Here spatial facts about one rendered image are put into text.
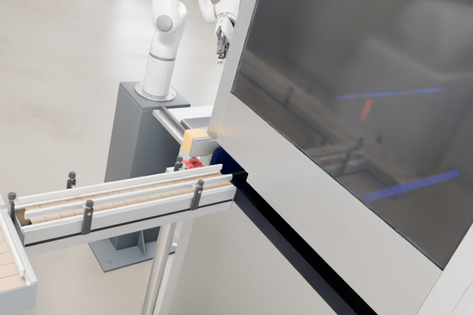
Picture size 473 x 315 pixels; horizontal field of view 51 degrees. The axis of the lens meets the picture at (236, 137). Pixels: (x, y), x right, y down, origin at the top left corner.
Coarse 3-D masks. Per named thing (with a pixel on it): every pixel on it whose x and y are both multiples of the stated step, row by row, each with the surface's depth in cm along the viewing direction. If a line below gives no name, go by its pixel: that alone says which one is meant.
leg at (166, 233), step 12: (168, 228) 165; (168, 240) 168; (156, 252) 171; (168, 252) 172; (156, 264) 173; (156, 276) 175; (156, 288) 178; (144, 300) 182; (156, 300) 183; (144, 312) 184
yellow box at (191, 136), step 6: (186, 132) 172; (192, 132) 172; (198, 132) 173; (204, 132) 174; (186, 138) 172; (192, 138) 169; (198, 138) 170; (204, 138) 171; (210, 138) 172; (186, 144) 173; (192, 144) 170; (186, 150) 173; (192, 150) 170; (198, 156) 173
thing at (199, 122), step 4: (204, 116) 211; (208, 116) 212; (184, 120) 205; (188, 120) 206; (192, 120) 208; (196, 120) 209; (200, 120) 210; (204, 120) 212; (208, 120) 213; (184, 124) 202; (188, 124) 207; (192, 124) 209; (196, 124) 210; (200, 124) 210; (204, 124) 211; (188, 128) 200; (192, 128) 206; (196, 128) 207; (200, 128) 208; (204, 128) 209
